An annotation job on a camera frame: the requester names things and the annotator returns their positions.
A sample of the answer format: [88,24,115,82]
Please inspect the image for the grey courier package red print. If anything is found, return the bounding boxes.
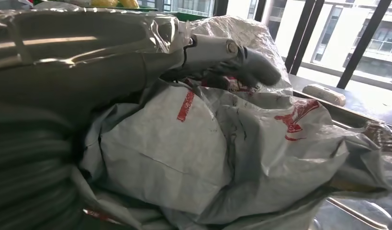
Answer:
[77,15,392,230]

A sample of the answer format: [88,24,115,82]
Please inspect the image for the green plastic crate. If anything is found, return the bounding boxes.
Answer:
[164,11,215,23]

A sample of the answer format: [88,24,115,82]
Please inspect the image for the robot left arm ribbed sleeve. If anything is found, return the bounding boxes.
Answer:
[0,103,89,230]

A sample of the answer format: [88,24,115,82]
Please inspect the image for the small white plastic device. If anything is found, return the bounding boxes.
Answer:
[302,83,347,107]

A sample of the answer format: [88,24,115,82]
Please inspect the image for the electronic scale steel tray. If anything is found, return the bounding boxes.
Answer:
[292,90,392,230]

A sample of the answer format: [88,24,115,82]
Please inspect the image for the black window frame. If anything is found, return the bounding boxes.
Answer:
[212,0,392,106]

